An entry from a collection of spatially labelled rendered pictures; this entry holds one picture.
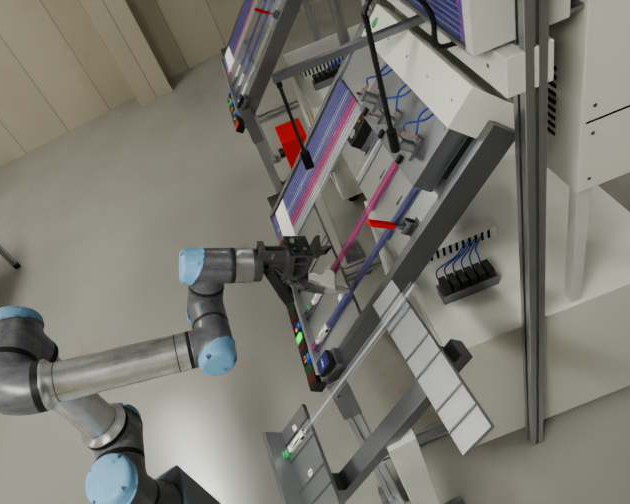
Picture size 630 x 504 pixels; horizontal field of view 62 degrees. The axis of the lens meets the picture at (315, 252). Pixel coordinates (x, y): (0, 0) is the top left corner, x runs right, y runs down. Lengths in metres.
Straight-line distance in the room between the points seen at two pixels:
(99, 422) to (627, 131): 1.28
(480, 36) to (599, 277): 0.85
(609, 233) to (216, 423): 1.58
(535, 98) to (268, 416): 1.62
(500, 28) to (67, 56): 4.42
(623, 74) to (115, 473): 1.31
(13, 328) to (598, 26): 1.17
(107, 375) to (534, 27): 0.92
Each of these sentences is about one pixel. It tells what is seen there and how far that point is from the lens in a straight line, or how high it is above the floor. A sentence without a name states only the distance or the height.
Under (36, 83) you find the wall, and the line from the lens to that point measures 5.10.
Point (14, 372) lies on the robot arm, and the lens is 1.11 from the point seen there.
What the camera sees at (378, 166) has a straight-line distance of 1.28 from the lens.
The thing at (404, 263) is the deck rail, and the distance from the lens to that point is 1.10.
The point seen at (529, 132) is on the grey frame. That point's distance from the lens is 0.99.
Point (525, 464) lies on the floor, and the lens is 1.95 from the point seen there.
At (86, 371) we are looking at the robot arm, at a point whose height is 1.12.
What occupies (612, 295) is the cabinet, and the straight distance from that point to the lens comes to 1.55.
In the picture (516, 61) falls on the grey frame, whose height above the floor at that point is 1.37.
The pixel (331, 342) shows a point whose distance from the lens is 1.32.
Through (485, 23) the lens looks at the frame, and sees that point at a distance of 0.89.
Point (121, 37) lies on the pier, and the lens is 4.79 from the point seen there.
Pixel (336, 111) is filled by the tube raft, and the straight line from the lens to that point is 1.54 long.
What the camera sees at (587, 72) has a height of 1.27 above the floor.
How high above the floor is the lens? 1.80
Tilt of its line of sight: 42 degrees down
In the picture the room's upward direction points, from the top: 23 degrees counter-clockwise
